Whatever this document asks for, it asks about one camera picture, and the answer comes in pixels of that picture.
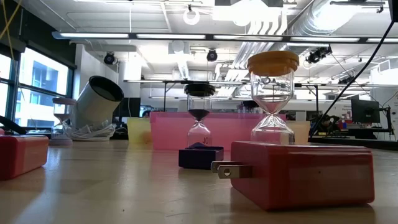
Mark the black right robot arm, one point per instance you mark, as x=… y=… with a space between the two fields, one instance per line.
x=394 y=9

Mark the black ceiling camera cluster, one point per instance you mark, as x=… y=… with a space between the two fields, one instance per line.
x=315 y=56

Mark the black-capped blue sand hourglass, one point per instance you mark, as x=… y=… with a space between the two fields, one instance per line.
x=199 y=90

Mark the black background desk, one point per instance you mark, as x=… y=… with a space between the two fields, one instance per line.
x=354 y=141

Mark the mauve-capped hourglass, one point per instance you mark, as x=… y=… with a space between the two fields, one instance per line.
x=240 y=109

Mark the blue digital timer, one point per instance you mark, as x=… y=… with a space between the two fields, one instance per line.
x=199 y=158

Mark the cream translucent bin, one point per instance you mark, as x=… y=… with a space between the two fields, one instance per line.
x=300 y=132

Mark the overhead rig light bar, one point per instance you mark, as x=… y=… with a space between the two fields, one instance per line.
x=171 y=36

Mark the black monitor stand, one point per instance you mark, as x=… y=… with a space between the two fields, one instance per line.
x=388 y=118

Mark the yellow-capped hourglass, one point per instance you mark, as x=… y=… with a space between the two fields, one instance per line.
x=273 y=63

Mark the large red wall charger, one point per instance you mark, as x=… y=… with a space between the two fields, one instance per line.
x=298 y=177

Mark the yellow translucent bin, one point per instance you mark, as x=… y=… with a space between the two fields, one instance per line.
x=138 y=130

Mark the black background rig frame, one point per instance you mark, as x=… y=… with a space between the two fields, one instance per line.
x=133 y=81

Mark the black background monitor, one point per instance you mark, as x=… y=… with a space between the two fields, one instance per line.
x=365 y=111

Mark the silver ceiling ventilation duct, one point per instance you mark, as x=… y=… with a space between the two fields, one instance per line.
x=295 y=29

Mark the black ceiling-mounted camera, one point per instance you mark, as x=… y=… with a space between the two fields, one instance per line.
x=212 y=55
x=109 y=58

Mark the pink plastic bin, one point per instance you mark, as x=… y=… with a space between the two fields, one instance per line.
x=171 y=130

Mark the dark background screen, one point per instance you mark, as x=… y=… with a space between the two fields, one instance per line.
x=132 y=107

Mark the black angled strut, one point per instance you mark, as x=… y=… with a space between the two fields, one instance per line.
x=9 y=124

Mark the pink-capped hourglass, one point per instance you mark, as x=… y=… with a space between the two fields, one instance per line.
x=63 y=101

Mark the large window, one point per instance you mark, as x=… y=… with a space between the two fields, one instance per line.
x=40 y=102

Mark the black-capped red sand hourglass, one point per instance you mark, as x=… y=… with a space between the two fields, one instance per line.
x=250 y=107

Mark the white cylindrical spotlight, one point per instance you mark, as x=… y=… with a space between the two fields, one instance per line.
x=93 y=109

